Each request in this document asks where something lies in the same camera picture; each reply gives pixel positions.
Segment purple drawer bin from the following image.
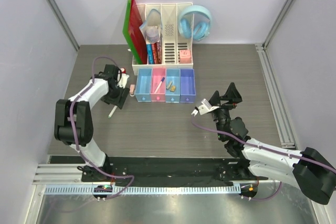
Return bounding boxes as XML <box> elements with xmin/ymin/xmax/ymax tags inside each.
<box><xmin>180</xmin><ymin>69</ymin><xmax>196</xmax><ymax>103</ymax></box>

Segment pink cube box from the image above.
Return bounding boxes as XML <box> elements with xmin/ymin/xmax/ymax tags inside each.
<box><xmin>179</xmin><ymin>49</ymin><xmax>192</xmax><ymax>64</ymax></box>

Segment white file organizer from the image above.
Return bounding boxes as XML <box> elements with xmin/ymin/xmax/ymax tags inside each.
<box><xmin>132</xmin><ymin>2</ymin><xmax>193</xmax><ymax>75</ymax></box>

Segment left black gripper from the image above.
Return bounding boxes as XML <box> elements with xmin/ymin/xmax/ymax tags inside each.
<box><xmin>101</xmin><ymin>83</ymin><xmax>129</xmax><ymax>109</ymax></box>

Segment green white marker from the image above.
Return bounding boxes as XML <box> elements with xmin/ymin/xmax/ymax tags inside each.
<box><xmin>108</xmin><ymin>106</ymin><xmax>118</xmax><ymax>118</ymax></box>

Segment white slotted cable duct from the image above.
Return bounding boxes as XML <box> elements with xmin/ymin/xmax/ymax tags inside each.
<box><xmin>44</xmin><ymin>184</ymin><xmax>241</xmax><ymax>196</ymax></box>

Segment pink stapler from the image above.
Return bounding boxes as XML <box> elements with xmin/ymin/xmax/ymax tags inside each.
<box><xmin>129</xmin><ymin>84</ymin><xmax>135</xmax><ymax>97</ymax></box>

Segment clear zip pouch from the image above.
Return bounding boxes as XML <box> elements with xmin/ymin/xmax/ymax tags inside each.
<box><xmin>139</xmin><ymin>9</ymin><xmax>162</xmax><ymax>44</ymax></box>

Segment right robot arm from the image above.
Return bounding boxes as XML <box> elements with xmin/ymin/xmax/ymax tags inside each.
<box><xmin>202</xmin><ymin>82</ymin><xmax>335</xmax><ymax>205</ymax></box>

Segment green red folder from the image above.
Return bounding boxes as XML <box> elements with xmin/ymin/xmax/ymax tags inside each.
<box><xmin>122</xmin><ymin>0</ymin><xmax>148</xmax><ymax>65</ymax></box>

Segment pink drawer bin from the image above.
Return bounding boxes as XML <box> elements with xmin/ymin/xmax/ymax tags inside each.
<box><xmin>150</xmin><ymin>68</ymin><xmax>166</xmax><ymax>102</ymax></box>

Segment blue white marker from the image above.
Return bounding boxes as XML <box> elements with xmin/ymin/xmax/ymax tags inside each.
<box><xmin>154</xmin><ymin>77</ymin><xmax>165</xmax><ymax>94</ymax></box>

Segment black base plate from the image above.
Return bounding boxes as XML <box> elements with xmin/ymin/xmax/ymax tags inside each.
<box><xmin>77</xmin><ymin>157</ymin><xmax>268</xmax><ymax>187</ymax></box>

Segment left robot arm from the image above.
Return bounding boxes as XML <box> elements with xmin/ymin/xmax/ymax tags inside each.
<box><xmin>54</xmin><ymin>65</ymin><xmax>130</xmax><ymax>182</ymax></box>

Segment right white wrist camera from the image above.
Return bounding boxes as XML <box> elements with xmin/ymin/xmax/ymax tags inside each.
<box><xmin>191</xmin><ymin>99</ymin><xmax>219</xmax><ymax>116</ymax></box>

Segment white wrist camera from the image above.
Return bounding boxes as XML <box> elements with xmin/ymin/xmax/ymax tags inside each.
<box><xmin>117</xmin><ymin>73</ymin><xmax>130</xmax><ymax>88</ymax></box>
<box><xmin>191</xmin><ymin>99</ymin><xmax>219</xmax><ymax>116</ymax></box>

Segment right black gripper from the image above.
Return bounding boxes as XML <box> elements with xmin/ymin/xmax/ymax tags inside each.
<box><xmin>209</xmin><ymin>82</ymin><xmax>243</xmax><ymax>140</ymax></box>

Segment light blue headphones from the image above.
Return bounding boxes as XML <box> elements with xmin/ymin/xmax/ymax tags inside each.
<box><xmin>177</xmin><ymin>5</ymin><xmax>212</xmax><ymax>41</ymax></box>

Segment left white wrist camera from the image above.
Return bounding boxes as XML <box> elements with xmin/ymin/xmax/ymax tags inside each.
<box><xmin>117</xmin><ymin>73</ymin><xmax>130</xmax><ymax>88</ymax></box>

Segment light blue drawer bin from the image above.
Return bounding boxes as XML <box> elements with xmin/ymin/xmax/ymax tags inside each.
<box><xmin>135</xmin><ymin>68</ymin><xmax>152</xmax><ymax>102</ymax></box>

